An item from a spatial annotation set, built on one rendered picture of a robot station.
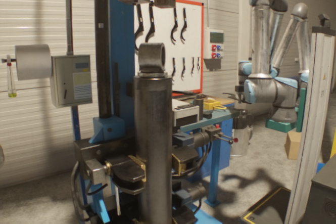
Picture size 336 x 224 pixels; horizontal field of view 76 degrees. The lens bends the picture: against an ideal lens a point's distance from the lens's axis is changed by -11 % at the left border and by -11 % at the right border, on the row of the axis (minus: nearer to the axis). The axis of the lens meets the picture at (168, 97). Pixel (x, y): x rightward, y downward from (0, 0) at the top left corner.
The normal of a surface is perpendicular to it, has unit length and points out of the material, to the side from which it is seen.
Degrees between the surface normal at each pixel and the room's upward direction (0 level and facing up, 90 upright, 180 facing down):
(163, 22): 90
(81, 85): 90
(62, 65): 90
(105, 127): 90
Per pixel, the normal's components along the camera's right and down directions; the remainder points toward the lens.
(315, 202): -0.78, 0.13
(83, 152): 0.60, 0.17
